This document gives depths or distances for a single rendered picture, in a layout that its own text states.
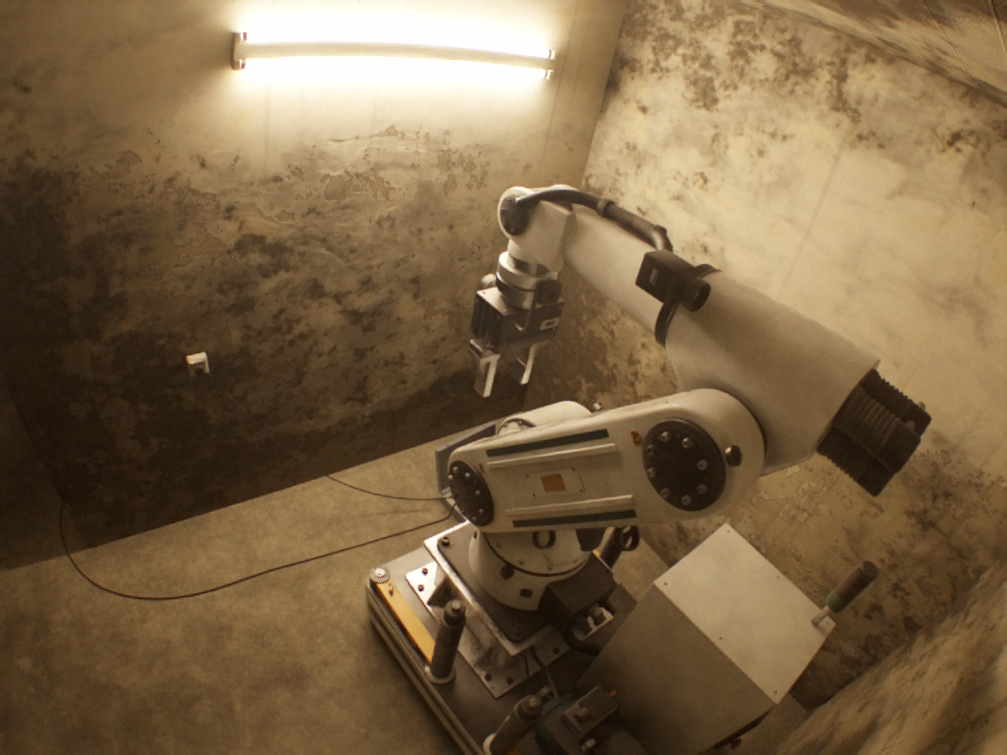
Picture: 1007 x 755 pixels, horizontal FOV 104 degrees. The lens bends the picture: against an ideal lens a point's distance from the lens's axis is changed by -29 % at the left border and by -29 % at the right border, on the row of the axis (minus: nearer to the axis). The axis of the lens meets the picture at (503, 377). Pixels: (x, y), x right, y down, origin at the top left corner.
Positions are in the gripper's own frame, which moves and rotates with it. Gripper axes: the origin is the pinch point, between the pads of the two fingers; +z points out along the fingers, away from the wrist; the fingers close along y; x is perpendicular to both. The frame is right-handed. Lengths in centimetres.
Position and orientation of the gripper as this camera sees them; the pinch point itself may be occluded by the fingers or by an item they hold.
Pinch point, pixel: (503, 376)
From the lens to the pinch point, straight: 168.8
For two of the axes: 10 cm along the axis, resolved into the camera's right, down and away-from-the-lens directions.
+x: -6.0, -5.7, 5.6
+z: -1.8, 7.8, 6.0
